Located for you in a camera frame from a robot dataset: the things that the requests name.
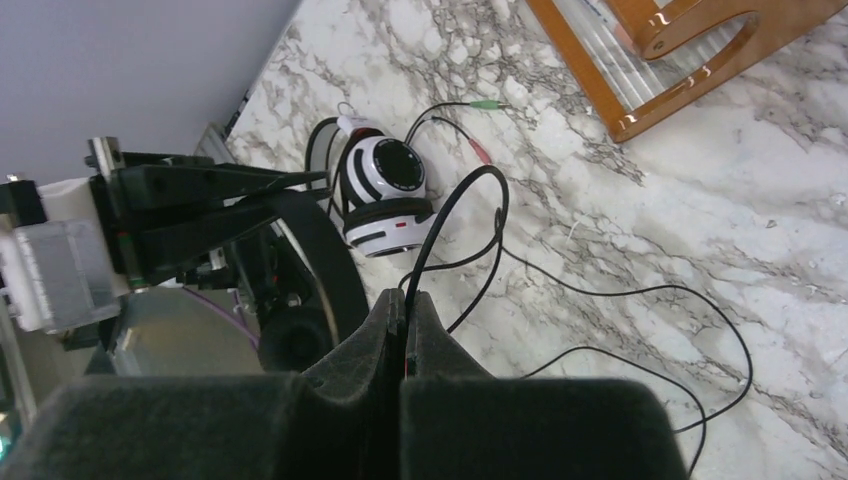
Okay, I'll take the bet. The small black on-ear headphones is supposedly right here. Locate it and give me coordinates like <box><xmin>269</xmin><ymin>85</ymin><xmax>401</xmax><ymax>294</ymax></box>
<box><xmin>258</xmin><ymin>190</ymin><xmax>369</xmax><ymax>372</ymax></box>

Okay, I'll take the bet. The thin black headphone cable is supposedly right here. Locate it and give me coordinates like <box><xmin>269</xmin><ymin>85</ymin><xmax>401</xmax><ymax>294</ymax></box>
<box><xmin>397</xmin><ymin>165</ymin><xmax>755</xmax><ymax>478</ymax></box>

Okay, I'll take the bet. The white black gaming headset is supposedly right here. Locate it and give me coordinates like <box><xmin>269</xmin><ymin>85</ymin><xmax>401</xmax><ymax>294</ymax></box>
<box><xmin>304</xmin><ymin>115</ymin><xmax>436</xmax><ymax>258</ymax></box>

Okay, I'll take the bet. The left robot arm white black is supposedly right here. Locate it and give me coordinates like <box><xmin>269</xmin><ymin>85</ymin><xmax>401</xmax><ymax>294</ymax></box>
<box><xmin>1</xmin><ymin>137</ymin><xmax>327</xmax><ymax>361</ymax></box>

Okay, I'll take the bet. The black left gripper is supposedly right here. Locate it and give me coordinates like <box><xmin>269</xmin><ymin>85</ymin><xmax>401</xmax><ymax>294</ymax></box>
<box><xmin>0</xmin><ymin>135</ymin><xmax>333</xmax><ymax>336</ymax></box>

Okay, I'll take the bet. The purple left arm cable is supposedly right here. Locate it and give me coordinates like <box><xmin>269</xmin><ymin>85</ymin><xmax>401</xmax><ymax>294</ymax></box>
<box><xmin>182</xmin><ymin>286</ymin><xmax>261</xmax><ymax>351</ymax></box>

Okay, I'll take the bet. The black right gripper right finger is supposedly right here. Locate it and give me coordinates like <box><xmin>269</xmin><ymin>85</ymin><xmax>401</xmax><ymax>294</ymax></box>
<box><xmin>399</xmin><ymin>292</ymin><xmax>688</xmax><ymax>479</ymax></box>

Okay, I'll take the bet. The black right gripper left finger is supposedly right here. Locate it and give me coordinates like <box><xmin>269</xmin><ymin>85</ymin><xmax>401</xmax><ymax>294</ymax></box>
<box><xmin>1</xmin><ymin>289</ymin><xmax>405</xmax><ymax>479</ymax></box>

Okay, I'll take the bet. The wooden orange shelf rack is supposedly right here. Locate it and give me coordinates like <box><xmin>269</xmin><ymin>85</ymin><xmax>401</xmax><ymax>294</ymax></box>
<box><xmin>528</xmin><ymin>0</ymin><xmax>847</xmax><ymax>143</ymax></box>

